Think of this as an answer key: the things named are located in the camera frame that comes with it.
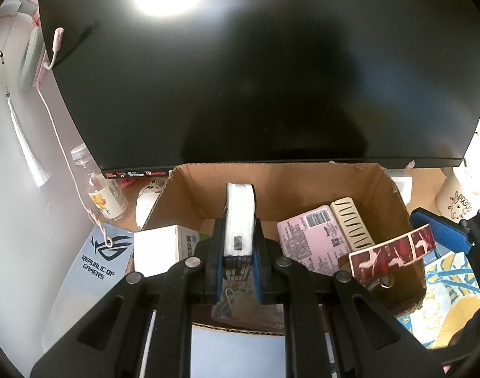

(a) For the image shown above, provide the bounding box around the white computer mouse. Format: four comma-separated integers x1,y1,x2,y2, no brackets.
135,179,168,231

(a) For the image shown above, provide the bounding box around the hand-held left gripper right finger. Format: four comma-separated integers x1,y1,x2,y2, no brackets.
250,220,447,378

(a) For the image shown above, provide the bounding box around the white and black small pack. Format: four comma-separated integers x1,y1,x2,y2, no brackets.
223,182,257,282

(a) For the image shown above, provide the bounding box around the pink headset cable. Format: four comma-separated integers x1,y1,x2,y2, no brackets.
37,84,115,247

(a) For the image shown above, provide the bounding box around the colourful printed mat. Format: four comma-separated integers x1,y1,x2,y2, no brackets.
395,244,480,349

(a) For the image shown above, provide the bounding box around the white tassel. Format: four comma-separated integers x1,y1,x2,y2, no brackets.
6,92,52,188

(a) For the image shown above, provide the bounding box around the white square card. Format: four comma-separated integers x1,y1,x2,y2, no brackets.
390,169,414,201

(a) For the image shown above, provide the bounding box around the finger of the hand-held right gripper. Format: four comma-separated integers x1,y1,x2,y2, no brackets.
409,207,480,280

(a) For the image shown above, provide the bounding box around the pink box with barcode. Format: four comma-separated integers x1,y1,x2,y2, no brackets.
277,205,351,276

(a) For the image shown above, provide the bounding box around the red picture box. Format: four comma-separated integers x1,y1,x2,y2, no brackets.
349,222,435,284

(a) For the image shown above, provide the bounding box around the bag of paper clips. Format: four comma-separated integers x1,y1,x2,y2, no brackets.
210,281,284,335

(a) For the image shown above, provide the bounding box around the light blue mouse pad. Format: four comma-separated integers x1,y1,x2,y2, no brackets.
41,222,288,378

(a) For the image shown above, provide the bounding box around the cream slotted plastic holder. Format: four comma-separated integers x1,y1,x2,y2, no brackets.
330,197,376,250

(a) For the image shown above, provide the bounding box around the black computer monitor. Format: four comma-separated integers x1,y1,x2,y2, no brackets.
37,0,480,178

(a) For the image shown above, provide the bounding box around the white cardboard box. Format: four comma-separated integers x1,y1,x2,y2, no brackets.
133,224,199,278

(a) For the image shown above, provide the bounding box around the white mug with drawing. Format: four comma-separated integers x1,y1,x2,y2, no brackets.
437,165,480,221

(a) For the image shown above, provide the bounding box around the brown cardboard box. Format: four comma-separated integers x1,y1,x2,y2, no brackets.
124,161,427,335

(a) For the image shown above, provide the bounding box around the clear bottle with flower label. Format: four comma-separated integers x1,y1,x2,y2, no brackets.
71,144,129,221

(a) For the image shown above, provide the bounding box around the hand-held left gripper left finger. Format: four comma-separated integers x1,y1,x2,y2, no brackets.
29,218,225,378

